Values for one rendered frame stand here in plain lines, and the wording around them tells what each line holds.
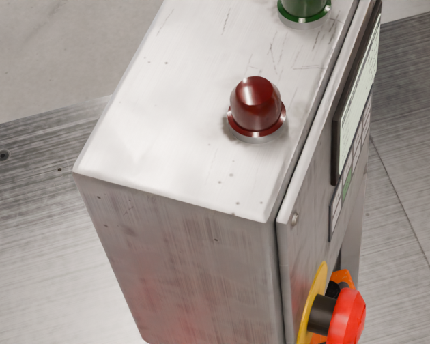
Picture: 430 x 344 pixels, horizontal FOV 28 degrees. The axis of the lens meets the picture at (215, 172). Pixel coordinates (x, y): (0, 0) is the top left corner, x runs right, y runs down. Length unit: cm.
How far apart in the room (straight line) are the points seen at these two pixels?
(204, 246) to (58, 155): 84
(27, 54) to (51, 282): 149
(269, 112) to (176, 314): 15
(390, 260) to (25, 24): 176
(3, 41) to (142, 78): 221
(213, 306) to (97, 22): 215
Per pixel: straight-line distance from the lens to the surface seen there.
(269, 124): 37
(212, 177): 37
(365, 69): 45
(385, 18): 132
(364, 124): 51
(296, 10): 41
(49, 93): 242
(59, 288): 110
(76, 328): 107
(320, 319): 49
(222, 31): 42
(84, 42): 252
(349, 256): 69
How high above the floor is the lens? 178
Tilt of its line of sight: 55 degrees down
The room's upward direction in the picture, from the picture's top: 10 degrees counter-clockwise
